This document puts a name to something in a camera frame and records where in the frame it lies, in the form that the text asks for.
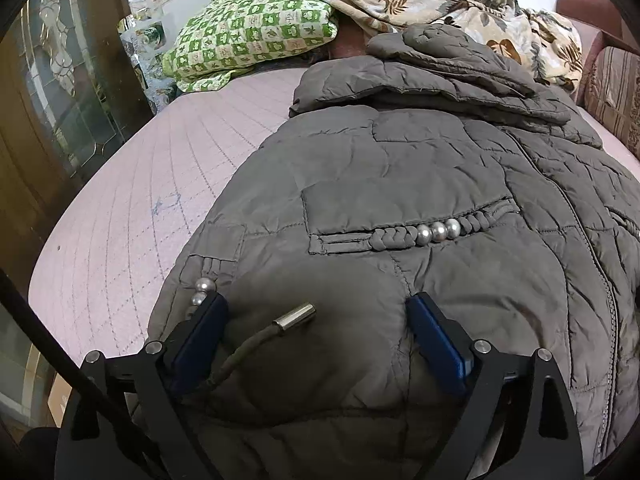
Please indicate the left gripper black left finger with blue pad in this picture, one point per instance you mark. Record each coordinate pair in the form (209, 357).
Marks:
(126, 423)

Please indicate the green white patterned pillow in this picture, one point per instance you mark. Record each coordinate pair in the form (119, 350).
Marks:
(227, 38)

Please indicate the pink quilted bed mattress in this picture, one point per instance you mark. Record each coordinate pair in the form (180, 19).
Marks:
(99, 277)

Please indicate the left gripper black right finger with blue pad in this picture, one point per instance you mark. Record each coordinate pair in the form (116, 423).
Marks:
(517, 421)

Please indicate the grey quilted hooded down jacket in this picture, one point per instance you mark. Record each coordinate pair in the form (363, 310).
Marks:
(429, 164)

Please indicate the maroon sofa armrest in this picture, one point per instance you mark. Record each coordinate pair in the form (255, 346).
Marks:
(591, 17)

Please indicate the striped brown sofa cushion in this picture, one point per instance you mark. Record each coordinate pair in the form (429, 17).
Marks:
(612, 95)

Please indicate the wooden stained glass door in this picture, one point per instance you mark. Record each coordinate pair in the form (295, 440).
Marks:
(69, 100)

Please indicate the beige leaf print blanket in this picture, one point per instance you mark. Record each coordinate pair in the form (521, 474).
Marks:
(544, 43)

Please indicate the clear plastic bag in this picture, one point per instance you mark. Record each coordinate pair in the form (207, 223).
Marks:
(144, 39)

